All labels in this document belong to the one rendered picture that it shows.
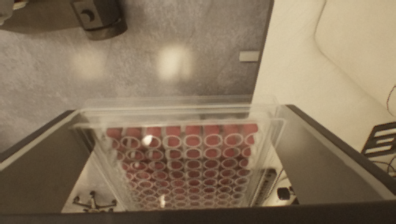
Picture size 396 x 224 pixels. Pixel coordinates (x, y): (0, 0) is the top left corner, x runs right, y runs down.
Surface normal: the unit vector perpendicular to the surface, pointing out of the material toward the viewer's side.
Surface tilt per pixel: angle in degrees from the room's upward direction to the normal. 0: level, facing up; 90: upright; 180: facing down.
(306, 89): 0
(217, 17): 0
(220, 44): 0
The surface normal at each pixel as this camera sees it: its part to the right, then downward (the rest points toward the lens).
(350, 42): -1.00, 0.01
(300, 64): 0.04, 0.66
